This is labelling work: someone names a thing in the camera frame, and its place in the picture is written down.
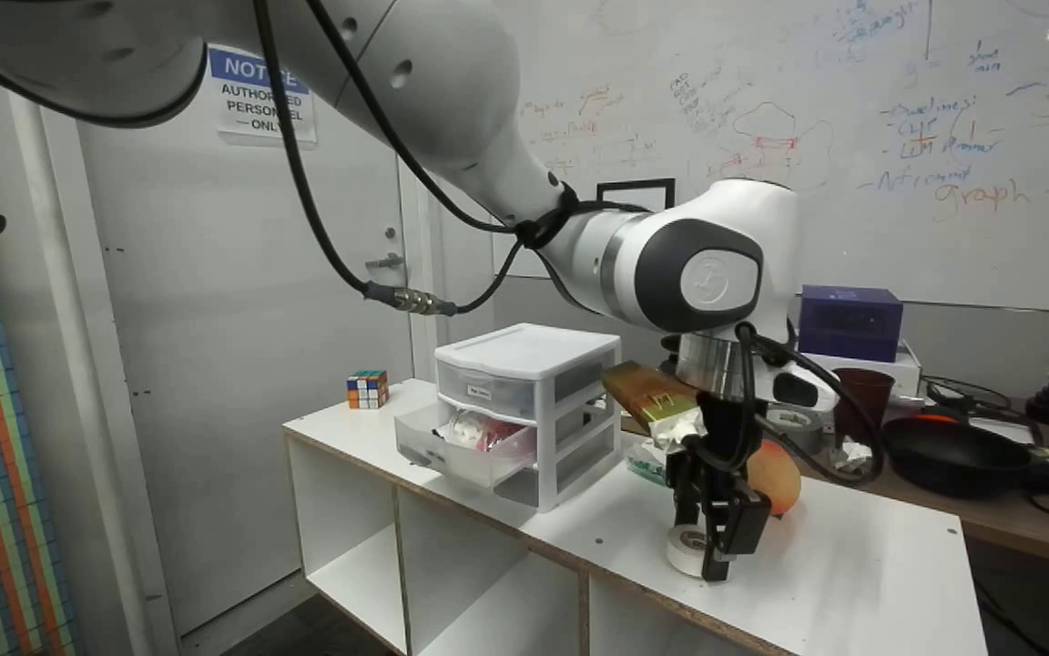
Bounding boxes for Rubik's cube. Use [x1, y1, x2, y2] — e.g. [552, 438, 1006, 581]
[342, 368, 393, 413]

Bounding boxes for whiteboard with writing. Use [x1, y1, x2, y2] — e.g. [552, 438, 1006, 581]
[483, 0, 1049, 320]

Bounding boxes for translucent plastic drawer unit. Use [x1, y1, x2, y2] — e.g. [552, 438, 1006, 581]
[430, 320, 628, 512]

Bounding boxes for black frying pan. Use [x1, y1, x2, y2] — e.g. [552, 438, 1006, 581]
[884, 413, 1042, 503]

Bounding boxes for masking tape roll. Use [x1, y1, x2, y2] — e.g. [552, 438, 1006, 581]
[662, 527, 751, 581]

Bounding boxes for purple box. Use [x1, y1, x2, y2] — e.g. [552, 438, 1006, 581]
[796, 284, 907, 364]

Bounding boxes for blue white notice sign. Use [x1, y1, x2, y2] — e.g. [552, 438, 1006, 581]
[201, 45, 325, 148]

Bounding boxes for white cardboard box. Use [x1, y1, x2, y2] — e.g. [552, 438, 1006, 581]
[775, 343, 926, 405]

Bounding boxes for yellow taped wrist camera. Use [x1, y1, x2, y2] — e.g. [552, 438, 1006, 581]
[601, 358, 707, 445]

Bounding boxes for clear green plastic bag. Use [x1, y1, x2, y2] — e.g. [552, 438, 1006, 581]
[624, 432, 690, 492]

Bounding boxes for metal door handle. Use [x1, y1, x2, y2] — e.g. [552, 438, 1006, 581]
[361, 249, 416, 290]

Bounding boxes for white cubby shelf cabinet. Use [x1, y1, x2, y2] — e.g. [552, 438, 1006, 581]
[279, 375, 989, 656]

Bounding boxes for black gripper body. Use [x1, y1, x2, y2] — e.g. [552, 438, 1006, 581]
[681, 386, 764, 484]

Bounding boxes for dark red cup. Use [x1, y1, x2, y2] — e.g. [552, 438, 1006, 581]
[829, 364, 900, 456]

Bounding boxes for white door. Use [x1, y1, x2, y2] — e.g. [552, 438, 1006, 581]
[69, 34, 422, 636]

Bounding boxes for black picture frame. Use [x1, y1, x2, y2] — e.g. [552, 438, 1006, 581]
[592, 175, 681, 219]

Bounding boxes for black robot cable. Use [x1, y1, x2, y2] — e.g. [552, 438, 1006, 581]
[249, 0, 591, 320]

